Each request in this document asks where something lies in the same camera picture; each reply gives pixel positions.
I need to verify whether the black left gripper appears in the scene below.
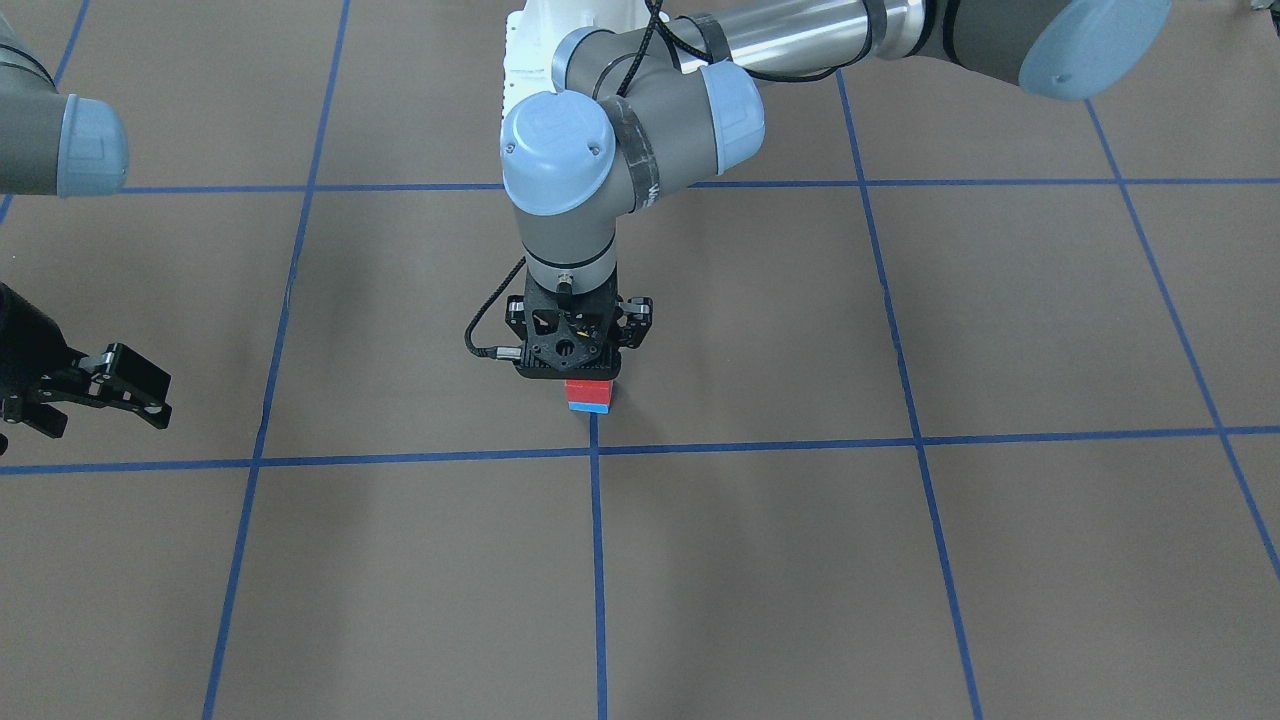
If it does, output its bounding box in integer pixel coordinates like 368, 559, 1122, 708
506, 281, 653, 348

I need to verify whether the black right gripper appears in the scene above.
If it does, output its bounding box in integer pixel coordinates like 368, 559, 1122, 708
1, 284, 172, 439

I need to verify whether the red foam block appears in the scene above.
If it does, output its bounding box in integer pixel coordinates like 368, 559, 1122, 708
564, 379, 614, 405

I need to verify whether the blue foam block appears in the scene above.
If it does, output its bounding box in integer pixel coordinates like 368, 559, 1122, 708
567, 398, 612, 414

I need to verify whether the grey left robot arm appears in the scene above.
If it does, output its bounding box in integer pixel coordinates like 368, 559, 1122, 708
483, 1, 1171, 375

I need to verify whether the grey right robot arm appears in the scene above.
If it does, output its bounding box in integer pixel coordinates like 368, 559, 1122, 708
1, 20, 172, 439

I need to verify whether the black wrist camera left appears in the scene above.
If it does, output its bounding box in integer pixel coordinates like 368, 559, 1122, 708
515, 325, 623, 380

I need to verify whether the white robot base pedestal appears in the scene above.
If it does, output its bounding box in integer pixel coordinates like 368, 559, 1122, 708
500, 1, 634, 119

